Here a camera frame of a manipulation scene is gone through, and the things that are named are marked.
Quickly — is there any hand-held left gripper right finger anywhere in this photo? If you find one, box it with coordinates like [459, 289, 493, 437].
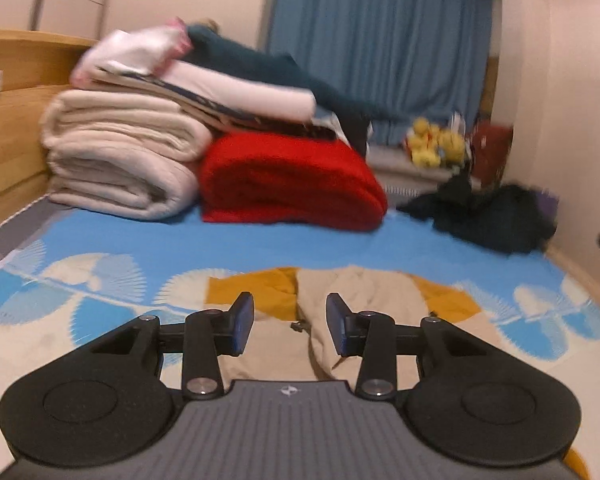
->
[326, 292, 493, 402]

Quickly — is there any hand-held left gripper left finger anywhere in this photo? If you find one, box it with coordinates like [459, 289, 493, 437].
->
[87, 291, 256, 402]

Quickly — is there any beige and mustard hooded jacket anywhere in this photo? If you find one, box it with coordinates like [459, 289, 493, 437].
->
[207, 266, 592, 480]

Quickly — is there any purple paper bag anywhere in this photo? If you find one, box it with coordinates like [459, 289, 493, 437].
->
[535, 190, 561, 221]

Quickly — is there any black clothing pile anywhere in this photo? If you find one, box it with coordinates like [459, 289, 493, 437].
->
[396, 175, 558, 256]

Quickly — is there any blue patterned bed sheet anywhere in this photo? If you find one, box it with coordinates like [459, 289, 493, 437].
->
[0, 200, 600, 480]

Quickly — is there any red folded blanket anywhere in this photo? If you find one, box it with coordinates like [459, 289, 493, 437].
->
[199, 131, 390, 233]

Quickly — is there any dark red dotted bag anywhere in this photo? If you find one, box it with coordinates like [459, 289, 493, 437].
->
[470, 121, 513, 186]

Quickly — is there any white window sill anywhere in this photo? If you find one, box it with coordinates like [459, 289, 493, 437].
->
[370, 142, 481, 191]

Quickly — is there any yellow plush toy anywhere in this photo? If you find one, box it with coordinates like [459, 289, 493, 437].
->
[432, 127, 468, 163]
[405, 117, 443, 167]

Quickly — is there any dotted dark-edged folded mat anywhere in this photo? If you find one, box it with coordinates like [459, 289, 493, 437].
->
[87, 77, 341, 141]

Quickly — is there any cream folded blanket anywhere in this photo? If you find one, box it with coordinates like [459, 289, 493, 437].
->
[39, 91, 215, 163]

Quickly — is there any white folded pillow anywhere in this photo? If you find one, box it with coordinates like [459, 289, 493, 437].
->
[157, 60, 317, 123]

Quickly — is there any dark teal shark plush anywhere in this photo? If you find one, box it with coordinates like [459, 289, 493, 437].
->
[186, 19, 411, 158]

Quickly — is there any white and pink garment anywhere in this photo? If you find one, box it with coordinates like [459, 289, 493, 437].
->
[70, 17, 193, 88]

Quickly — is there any blue curtain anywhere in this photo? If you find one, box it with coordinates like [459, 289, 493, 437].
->
[267, 0, 496, 146]

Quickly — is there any wooden headboard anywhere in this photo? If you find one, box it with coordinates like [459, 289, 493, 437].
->
[0, 29, 101, 238]

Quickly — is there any wooden bed side rail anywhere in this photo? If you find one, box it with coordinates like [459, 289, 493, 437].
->
[547, 247, 600, 311]

